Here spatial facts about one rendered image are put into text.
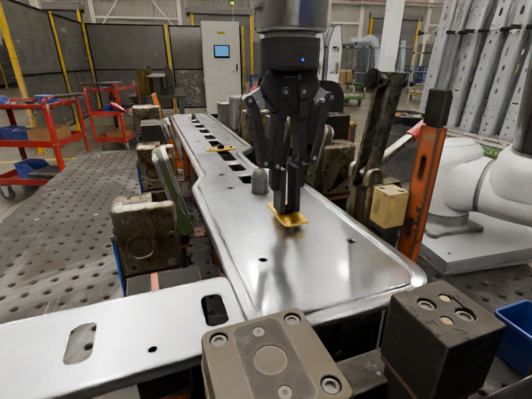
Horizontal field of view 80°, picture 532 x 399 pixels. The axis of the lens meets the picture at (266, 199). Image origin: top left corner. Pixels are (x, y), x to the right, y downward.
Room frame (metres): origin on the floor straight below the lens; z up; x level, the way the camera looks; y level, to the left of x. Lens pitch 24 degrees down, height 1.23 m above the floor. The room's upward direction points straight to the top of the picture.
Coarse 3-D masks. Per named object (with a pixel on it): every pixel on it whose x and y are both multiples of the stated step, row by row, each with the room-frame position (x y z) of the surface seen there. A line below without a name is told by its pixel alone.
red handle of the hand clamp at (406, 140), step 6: (414, 126) 0.52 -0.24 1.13; (420, 126) 0.52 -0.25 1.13; (408, 132) 0.51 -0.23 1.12; (414, 132) 0.51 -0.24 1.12; (402, 138) 0.52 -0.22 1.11; (408, 138) 0.51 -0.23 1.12; (414, 138) 0.51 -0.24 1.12; (396, 144) 0.51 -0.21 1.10; (402, 144) 0.50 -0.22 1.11; (408, 144) 0.51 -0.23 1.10; (390, 150) 0.50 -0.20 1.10; (396, 150) 0.50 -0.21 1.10; (402, 150) 0.50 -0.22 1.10; (384, 156) 0.49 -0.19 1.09; (390, 156) 0.50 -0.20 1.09; (384, 162) 0.49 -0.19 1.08; (360, 174) 0.49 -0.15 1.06
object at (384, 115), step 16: (368, 80) 0.48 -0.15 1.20; (384, 80) 0.48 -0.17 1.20; (400, 80) 0.48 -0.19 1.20; (384, 96) 0.50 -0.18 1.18; (400, 96) 0.48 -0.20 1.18; (368, 112) 0.51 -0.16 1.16; (384, 112) 0.48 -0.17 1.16; (368, 128) 0.50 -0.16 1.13; (384, 128) 0.48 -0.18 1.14; (368, 144) 0.50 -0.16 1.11; (384, 144) 0.48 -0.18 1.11; (368, 160) 0.48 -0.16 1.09; (352, 176) 0.50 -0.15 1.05
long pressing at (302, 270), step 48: (192, 144) 0.94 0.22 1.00; (240, 144) 0.94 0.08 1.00; (192, 192) 0.57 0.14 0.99; (240, 192) 0.56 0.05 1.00; (240, 240) 0.38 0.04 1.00; (288, 240) 0.38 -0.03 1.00; (336, 240) 0.38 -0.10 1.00; (384, 240) 0.38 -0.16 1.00; (240, 288) 0.28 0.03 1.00; (288, 288) 0.28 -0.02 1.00; (336, 288) 0.28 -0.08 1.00; (384, 288) 0.28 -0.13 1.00
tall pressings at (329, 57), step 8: (328, 32) 10.06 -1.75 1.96; (336, 32) 9.85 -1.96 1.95; (328, 40) 10.03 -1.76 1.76; (336, 40) 9.83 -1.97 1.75; (320, 48) 9.99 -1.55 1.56; (328, 48) 9.80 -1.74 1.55; (336, 48) 10.07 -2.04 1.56; (320, 56) 9.73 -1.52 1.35; (328, 56) 9.78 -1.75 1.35; (336, 56) 9.82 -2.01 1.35; (320, 64) 9.98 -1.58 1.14; (328, 64) 9.76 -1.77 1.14; (336, 64) 10.06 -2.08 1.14; (328, 72) 9.74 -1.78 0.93; (336, 80) 9.77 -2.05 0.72
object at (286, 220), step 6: (270, 204) 0.47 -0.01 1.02; (288, 204) 0.45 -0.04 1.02; (288, 210) 0.43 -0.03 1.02; (276, 216) 0.43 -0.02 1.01; (282, 216) 0.42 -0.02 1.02; (288, 216) 0.42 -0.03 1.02; (294, 216) 0.42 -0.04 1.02; (300, 216) 0.42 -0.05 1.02; (282, 222) 0.41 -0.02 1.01; (288, 222) 0.40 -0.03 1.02; (294, 222) 0.40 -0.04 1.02; (300, 222) 0.40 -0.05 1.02; (306, 222) 0.41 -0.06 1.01
